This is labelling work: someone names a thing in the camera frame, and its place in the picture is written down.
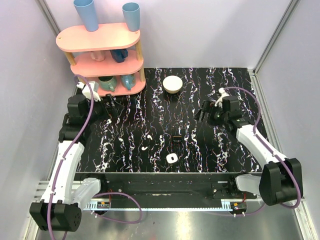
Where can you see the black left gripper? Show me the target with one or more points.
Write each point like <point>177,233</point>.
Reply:
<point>105,104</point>

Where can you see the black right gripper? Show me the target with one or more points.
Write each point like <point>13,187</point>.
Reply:
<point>209,107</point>

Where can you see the black earbud charging case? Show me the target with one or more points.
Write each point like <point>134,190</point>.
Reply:
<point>176,138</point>

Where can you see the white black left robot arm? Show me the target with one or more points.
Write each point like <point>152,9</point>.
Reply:
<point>60,208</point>

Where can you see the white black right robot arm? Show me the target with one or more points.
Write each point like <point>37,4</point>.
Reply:
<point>281,178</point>

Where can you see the white square charging case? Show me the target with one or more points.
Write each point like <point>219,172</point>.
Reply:
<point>172,158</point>

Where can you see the green ceramic mug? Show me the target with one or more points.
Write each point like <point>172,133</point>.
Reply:
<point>108,83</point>

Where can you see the blue butterfly mug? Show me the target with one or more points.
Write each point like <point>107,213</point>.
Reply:
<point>128,81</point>

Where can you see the cream white bowl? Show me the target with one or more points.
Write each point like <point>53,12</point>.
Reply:
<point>172,84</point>

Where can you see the dark blue mug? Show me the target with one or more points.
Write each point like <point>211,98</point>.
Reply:
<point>119,55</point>

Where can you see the pink mug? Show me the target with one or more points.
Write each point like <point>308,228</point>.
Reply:
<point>97,56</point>

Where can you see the pink three-tier shelf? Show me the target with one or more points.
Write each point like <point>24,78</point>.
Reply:
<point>77,43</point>

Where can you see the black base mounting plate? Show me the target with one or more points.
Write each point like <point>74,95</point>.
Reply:
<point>208,185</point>

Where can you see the light blue right cup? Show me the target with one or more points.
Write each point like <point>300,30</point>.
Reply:
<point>131,13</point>

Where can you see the light blue cup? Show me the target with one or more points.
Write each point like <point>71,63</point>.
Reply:
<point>131,13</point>
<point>87,13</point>

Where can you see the light blue left cup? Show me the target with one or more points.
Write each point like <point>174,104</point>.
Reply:
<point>87,13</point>

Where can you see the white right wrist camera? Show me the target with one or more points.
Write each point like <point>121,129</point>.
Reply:
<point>221,93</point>

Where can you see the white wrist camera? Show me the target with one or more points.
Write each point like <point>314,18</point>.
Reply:
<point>90,91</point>
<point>221,93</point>

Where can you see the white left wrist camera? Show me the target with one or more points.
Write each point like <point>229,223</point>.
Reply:
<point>90,91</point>

